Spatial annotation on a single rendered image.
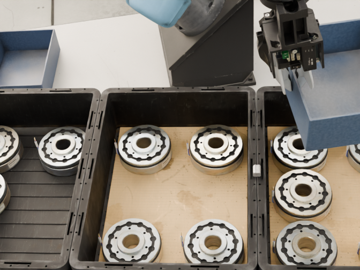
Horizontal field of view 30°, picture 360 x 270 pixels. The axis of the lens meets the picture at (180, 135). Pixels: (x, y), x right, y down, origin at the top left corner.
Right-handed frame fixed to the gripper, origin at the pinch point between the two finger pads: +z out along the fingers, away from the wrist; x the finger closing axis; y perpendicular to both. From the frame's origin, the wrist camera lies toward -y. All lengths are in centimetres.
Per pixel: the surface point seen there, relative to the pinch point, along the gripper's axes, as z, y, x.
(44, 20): 103, -163, -84
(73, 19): 105, -161, -71
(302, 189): 27.3, 1.7, -0.5
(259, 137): 18.2, -4.9, -6.3
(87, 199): 14.5, 3.9, -37.2
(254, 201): 19.2, 7.6, -9.4
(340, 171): 29.9, -2.6, 7.5
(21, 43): 32, -63, -60
